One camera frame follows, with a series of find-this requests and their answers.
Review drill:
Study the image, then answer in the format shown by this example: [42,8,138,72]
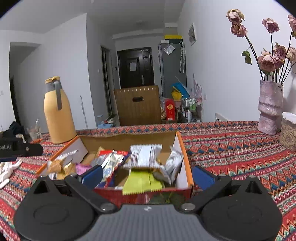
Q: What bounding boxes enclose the glass cup with tea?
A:
[27,119,42,141]

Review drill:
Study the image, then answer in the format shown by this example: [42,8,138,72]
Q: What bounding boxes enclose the pink snack packet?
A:
[75,163,92,175]

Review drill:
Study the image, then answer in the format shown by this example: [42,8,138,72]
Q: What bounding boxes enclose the wall electrical panel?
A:
[188,23,197,45]

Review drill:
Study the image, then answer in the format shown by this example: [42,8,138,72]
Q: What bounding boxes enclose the red silver snack bag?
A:
[91,150,130,188]

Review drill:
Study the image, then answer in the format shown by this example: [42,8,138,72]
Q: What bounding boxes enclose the colourful patterned tablecloth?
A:
[1,121,295,240]

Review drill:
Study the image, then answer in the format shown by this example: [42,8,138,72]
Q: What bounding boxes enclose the dried pink roses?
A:
[226,9,296,85]

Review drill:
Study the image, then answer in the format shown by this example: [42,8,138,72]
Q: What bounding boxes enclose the yellow box on refrigerator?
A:
[164,35,182,40]

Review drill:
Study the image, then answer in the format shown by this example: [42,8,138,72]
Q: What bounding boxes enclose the grey refrigerator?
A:
[158,40,187,98]

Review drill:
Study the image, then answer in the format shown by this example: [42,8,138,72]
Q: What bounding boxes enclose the white cloth glove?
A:
[0,160,22,189]

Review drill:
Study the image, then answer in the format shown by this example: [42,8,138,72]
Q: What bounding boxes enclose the lime green snack packet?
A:
[122,169,164,195]

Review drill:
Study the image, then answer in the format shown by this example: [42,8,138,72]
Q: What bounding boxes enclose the orange cardboard snack box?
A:
[40,131,194,206]

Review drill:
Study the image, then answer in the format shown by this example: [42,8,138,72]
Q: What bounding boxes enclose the dark entrance door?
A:
[117,47,154,88]

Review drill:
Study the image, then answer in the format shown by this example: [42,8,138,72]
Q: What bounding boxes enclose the golden brown snack packet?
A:
[47,159,76,180]

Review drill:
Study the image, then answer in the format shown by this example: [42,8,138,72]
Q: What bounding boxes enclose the yellow thermos jug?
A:
[44,76,77,144]

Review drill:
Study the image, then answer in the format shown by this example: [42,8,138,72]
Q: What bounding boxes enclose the red gift box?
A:
[165,99,176,121]

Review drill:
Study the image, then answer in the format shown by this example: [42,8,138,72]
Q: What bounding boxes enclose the silver white snack packet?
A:
[152,146,184,186]

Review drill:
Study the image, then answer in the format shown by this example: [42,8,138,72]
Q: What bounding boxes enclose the clear jar of nuts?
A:
[280,112,296,152]

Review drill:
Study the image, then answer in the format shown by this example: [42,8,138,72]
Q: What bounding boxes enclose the pink textured vase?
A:
[257,80,283,135]

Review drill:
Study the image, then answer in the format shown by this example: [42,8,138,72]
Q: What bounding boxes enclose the wire storage cart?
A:
[181,97,203,123]

